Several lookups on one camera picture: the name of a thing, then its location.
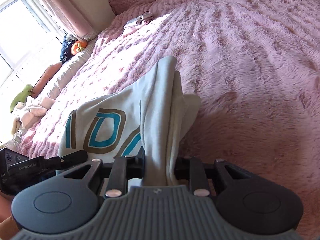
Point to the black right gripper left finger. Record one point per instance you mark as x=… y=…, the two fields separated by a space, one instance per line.
x=121 y=171

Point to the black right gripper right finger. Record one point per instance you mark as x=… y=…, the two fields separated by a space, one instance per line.
x=192 y=170

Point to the white sweatshirt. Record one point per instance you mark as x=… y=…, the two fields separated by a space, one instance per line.
x=152 y=114

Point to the small folded pink white clothes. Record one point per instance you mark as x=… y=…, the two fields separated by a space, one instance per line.
x=135 y=24

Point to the green plush toy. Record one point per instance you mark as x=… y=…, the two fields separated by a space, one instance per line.
x=22 y=96

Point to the dark blue patterned cloth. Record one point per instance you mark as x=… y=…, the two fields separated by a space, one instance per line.
x=68 y=41

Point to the orange plush toy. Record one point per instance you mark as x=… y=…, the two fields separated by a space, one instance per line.
x=78 y=46

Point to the pink fluffy bed blanket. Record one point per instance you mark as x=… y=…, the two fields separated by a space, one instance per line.
x=253 y=63

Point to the pink curtain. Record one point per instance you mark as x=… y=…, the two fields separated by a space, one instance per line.
x=67 y=13

